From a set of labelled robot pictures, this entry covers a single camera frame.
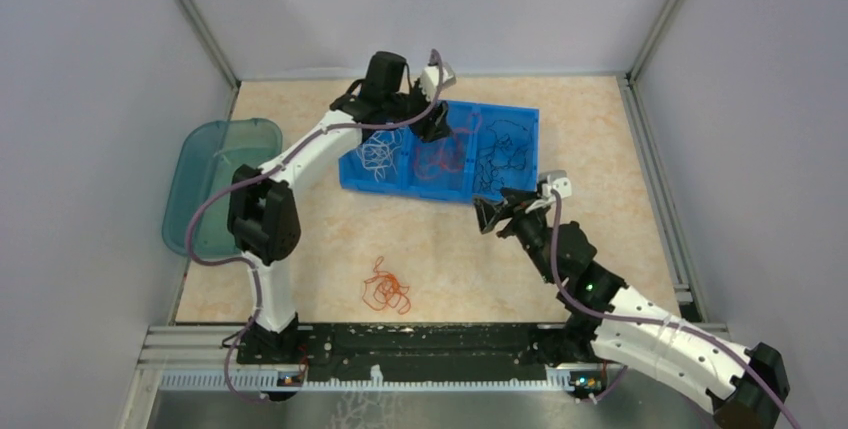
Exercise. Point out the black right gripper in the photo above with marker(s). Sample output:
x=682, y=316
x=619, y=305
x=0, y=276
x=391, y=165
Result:
x=514, y=206

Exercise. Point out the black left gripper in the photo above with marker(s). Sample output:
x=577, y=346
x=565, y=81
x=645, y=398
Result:
x=434, y=126

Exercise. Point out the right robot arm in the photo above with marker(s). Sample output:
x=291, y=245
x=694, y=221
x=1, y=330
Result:
x=739, y=386

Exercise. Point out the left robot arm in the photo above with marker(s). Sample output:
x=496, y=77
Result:
x=263, y=215

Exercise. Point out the blue plastic compartment bin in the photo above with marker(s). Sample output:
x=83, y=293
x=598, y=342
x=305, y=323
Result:
x=491, y=147

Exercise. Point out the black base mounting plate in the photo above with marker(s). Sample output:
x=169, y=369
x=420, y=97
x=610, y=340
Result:
x=416, y=352

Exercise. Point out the teal plastic basin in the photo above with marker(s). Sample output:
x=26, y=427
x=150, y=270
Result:
x=208, y=159

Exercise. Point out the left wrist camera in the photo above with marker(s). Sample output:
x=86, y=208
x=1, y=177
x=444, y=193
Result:
x=434, y=78

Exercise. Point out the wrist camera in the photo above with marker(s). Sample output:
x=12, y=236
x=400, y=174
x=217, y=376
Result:
x=554, y=181
x=434, y=78

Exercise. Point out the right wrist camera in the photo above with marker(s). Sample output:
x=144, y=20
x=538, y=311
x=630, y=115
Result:
x=554, y=181

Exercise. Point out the aluminium frame rail right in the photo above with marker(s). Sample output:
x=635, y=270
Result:
x=678, y=256

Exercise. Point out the aluminium frame rail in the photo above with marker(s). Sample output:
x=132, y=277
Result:
x=194, y=17
x=678, y=256

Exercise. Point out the aluminium frame rail left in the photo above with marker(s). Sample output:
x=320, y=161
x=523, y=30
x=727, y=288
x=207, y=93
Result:
x=194, y=17

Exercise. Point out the white slotted cable duct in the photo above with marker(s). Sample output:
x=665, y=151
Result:
x=250, y=381

